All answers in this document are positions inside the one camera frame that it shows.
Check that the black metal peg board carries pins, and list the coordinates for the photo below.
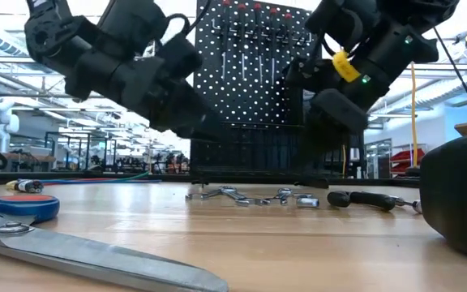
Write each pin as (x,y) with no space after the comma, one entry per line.
(217,101)

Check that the glass door cabinet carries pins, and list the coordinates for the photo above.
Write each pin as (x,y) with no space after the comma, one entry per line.
(379,158)

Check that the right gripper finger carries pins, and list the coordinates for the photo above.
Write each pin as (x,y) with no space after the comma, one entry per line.
(332,138)
(307,138)

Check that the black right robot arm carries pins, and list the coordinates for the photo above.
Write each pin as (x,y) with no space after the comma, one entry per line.
(399,24)

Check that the red storage bins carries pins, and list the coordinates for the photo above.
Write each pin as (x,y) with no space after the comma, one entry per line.
(408,156)

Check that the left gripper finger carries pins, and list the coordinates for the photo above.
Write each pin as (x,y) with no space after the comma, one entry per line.
(195,107)
(205,130)

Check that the silver nut driver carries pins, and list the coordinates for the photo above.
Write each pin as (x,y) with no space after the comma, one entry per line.
(410,204)

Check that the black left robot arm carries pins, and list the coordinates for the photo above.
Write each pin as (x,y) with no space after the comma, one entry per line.
(95,69)

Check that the black aluminium table frame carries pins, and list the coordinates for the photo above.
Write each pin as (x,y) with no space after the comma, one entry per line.
(379,182)

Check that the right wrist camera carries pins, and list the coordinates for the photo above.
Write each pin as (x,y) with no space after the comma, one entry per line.
(310,75)

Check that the black rounded object right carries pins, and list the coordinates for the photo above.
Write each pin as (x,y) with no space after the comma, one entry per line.
(460,194)

